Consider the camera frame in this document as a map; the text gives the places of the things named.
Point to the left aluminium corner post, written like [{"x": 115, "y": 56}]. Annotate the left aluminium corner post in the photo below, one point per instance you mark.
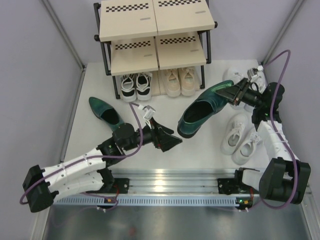
[{"x": 60, "y": 28}]

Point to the white sneaker front right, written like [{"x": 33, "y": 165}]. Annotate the white sneaker front right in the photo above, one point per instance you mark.
[{"x": 247, "y": 148}]

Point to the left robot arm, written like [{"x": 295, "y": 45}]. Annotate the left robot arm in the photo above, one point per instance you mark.
[{"x": 90, "y": 172}]

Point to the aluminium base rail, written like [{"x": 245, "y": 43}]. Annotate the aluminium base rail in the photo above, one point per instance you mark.
[{"x": 173, "y": 182}]

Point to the aluminium corner post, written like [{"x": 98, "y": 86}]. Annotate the aluminium corner post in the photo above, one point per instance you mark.
[
  {"x": 60, "y": 28},
  {"x": 283, "y": 30}
]

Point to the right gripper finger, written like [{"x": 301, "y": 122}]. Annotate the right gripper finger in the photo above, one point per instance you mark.
[
  {"x": 241, "y": 86},
  {"x": 230, "y": 94}
]

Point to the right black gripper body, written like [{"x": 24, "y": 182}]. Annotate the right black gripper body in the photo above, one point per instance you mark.
[{"x": 241, "y": 94}]

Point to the white sneaker back left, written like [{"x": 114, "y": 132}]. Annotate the white sneaker back left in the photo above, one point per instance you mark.
[{"x": 235, "y": 76}]

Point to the green pointed shoe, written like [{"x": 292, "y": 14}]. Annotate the green pointed shoe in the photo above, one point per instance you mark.
[
  {"x": 105, "y": 112},
  {"x": 204, "y": 107}
]

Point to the beige lace sneaker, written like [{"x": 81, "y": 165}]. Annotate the beige lace sneaker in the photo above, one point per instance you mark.
[
  {"x": 187, "y": 81},
  {"x": 170, "y": 79}
]

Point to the white sneaker front left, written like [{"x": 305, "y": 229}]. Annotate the white sneaker front left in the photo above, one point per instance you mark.
[{"x": 233, "y": 134}]

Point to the black white sneaker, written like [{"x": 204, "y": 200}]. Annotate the black white sneaker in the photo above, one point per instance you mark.
[
  {"x": 128, "y": 90},
  {"x": 143, "y": 86}
]

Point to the right aluminium corner post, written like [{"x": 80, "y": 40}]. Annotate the right aluminium corner post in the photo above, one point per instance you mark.
[{"x": 283, "y": 30}]

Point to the white sneaker back right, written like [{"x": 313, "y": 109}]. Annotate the white sneaker back right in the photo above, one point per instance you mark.
[{"x": 261, "y": 83}]

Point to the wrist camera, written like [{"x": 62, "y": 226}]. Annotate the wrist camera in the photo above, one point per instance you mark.
[
  {"x": 253, "y": 73},
  {"x": 147, "y": 112}
]

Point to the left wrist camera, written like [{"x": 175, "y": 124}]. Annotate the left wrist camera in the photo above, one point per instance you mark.
[{"x": 147, "y": 112}]

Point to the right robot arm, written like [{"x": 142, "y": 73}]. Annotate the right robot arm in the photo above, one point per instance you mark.
[{"x": 285, "y": 179}]

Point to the slotted cable duct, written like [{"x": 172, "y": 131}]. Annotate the slotted cable duct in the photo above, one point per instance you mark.
[{"x": 160, "y": 200}]

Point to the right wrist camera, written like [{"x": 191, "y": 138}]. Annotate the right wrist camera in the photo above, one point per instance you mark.
[{"x": 253, "y": 73}]

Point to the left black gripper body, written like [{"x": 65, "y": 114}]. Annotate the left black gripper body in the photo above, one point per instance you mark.
[{"x": 154, "y": 137}]

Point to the beige three-tier shoe shelf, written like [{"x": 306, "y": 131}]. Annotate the beige three-tier shoe shelf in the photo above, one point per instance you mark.
[{"x": 138, "y": 36}]

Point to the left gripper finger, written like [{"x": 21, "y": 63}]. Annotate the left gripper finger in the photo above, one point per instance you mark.
[
  {"x": 160, "y": 127},
  {"x": 169, "y": 142}
]

